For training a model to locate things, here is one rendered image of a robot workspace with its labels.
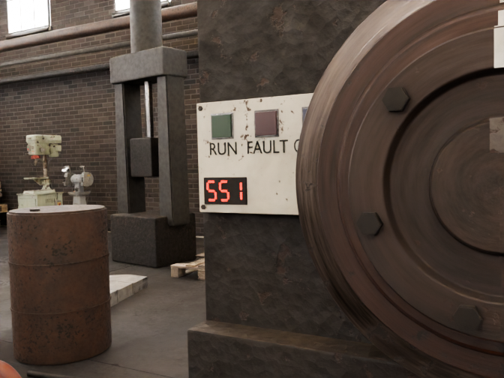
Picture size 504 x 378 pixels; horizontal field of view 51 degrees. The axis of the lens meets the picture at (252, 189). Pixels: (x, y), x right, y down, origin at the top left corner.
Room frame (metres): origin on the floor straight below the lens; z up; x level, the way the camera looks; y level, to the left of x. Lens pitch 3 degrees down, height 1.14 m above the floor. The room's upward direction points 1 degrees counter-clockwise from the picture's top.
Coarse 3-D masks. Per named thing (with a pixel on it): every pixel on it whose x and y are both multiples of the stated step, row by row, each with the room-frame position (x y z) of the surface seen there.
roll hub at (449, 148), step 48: (480, 48) 0.48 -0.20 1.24; (432, 96) 0.50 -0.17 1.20; (480, 96) 0.49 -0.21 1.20; (384, 144) 0.52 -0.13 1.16; (432, 144) 0.51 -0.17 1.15; (480, 144) 0.47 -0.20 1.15; (384, 192) 0.52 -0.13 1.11; (432, 192) 0.49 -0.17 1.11; (480, 192) 0.47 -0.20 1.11; (384, 240) 0.52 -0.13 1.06; (432, 240) 0.51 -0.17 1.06; (480, 240) 0.47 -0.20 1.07; (432, 288) 0.50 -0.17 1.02; (480, 288) 0.49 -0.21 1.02; (480, 336) 0.48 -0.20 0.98
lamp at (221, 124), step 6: (228, 114) 0.85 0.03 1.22; (216, 120) 0.86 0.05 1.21; (222, 120) 0.85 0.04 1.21; (228, 120) 0.85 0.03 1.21; (216, 126) 0.86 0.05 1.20; (222, 126) 0.86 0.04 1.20; (228, 126) 0.85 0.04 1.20; (216, 132) 0.86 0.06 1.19; (222, 132) 0.86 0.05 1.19; (228, 132) 0.85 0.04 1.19
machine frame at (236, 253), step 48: (240, 0) 0.87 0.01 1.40; (288, 0) 0.82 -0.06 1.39; (336, 0) 0.79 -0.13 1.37; (384, 0) 0.75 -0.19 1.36; (240, 48) 0.87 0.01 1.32; (288, 48) 0.83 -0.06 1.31; (336, 48) 0.79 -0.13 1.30; (240, 96) 0.87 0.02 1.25; (240, 240) 0.87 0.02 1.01; (288, 240) 0.83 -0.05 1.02; (240, 288) 0.87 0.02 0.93; (288, 288) 0.83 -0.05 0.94; (192, 336) 0.85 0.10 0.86; (240, 336) 0.81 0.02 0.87; (288, 336) 0.81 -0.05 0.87; (336, 336) 0.79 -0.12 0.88
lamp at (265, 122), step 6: (258, 114) 0.82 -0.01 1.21; (264, 114) 0.82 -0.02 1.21; (270, 114) 0.81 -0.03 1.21; (276, 114) 0.81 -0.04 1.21; (258, 120) 0.82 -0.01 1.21; (264, 120) 0.82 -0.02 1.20; (270, 120) 0.81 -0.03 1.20; (276, 120) 0.81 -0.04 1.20; (258, 126) 0.82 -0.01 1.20; (264, 126) 0.82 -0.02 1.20; (270, 126) 0.81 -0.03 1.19; (276, 126) 0.81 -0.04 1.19; (258, 132) 0.82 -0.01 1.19; (264, 132) 0.82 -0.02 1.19; (270, 132) 0.81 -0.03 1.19; (276, 132) 0.81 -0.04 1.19
